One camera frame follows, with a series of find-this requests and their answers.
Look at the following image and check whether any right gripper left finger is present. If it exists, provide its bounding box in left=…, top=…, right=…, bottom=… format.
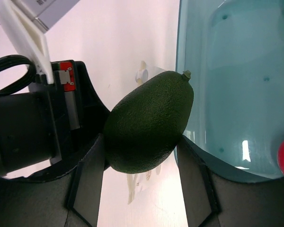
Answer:
left=0, top=134, right=105, bottom=227

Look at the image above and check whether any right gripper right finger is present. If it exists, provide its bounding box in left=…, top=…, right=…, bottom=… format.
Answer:
left=177, top=137, right=284, bottom=227

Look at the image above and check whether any dark green avocado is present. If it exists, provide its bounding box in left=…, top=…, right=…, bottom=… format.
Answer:
left=103, top=70, right=194, bottom=174

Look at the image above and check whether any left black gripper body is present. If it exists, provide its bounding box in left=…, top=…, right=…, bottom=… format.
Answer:
left=0, top=60, right=109, bottom=182

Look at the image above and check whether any teal plastic tray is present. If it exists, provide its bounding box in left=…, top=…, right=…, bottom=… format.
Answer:
left=176, top=0, right=284, bottom=182

